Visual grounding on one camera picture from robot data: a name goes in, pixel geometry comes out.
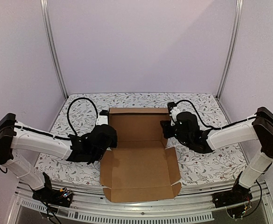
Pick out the brown cardboard paper box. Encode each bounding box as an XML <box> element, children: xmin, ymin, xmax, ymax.
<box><xmin>100</xmin><ymin>108</ymin><xmax>182</xmax><ymax>203</ymax></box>

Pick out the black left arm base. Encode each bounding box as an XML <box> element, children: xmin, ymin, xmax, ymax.
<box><xmin>32</xmin><ymin>172</ymin><xmax>73</xmax><ymax>208</ymax></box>

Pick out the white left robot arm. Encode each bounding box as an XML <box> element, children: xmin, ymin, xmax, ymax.
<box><xmin>0</xmin><ymin>113</ymin><xmax>118</xmax><ymax>203</ymax></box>

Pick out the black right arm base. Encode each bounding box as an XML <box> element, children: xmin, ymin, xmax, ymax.
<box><xmin>212</xmin><ymin>172</ymin><xmax>252</xmax><ymax>219</ymax></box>

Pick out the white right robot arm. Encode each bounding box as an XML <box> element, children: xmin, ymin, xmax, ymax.
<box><xmin>160</xmin><ymin>104</ymin><xmax>273</xmax><ymax>203</ymax></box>

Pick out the floral patterned table mat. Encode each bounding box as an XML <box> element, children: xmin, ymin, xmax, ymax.
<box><xmin>35</xmin><ymin>93</ymin><xmax>247</xmax><ymax>186</ymax></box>

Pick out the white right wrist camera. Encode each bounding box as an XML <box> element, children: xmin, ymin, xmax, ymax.
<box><xmin>167</xmin><ymin>102</ymin><xmax>180</xmax><ymax>126</ymax></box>

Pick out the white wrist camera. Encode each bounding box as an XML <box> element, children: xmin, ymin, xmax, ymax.
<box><xmin>96</xmin><ymin>110</ymin><xmax>109</xmax><ymax>126</ymax></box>
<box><xmin>167</xmin><ymin>102</ymin><xmax>180</xmax><ymax>126</ymax></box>

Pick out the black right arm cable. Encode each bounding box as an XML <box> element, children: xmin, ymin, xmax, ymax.
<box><xmin>173</xmin><ymin>99</ymin><xmax>256</xmax><ymax>130</ymax></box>

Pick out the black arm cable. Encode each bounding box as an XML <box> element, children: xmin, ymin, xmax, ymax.
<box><xmin>14</xmin><ymin>98</ymin><xmax>98</xmax><ymax>140</ymax></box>
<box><xmin>173</xmin><ymin>99</ymin><xmax>256</xmax><ymax>130</ymax></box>

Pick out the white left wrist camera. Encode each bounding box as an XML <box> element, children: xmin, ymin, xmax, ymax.
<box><xmin>96</xmin><ymin>110</ymin><xmax>109</xmax><ymax>126</ymax></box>

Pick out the aluminium front rail frame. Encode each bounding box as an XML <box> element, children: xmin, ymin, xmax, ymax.
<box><xmin>7</xmin><ymin>181</ymin><xmax>273</xmax><ymax>224</ymax></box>

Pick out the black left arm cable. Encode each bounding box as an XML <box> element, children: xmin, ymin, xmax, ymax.
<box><xmin>14</xmin><ymin>98</ymin><xmax>98</xmax><ymax>140</ymax></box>

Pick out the right aluminium corner post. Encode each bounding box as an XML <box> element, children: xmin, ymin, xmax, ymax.
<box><xmin>216</xmin><ymin>0</ymin><xmax>244</xmax><ymax>101</ymax></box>

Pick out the aluminium corner post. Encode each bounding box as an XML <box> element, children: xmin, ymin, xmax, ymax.
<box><xmin>40</xmin><ymin>0</ymin><xmax>69</xmax><ymax>99</ymax></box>
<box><xmin>216</xmin><ymin>0</ymin><xmax>244</xmax><ymax>101</ymax></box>

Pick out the left aluminium corner post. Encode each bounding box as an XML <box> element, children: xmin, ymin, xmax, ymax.
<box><xmin>40</xmin><ymin>0</ymin><xmax>69</xmax><ymax>99</ymax></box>

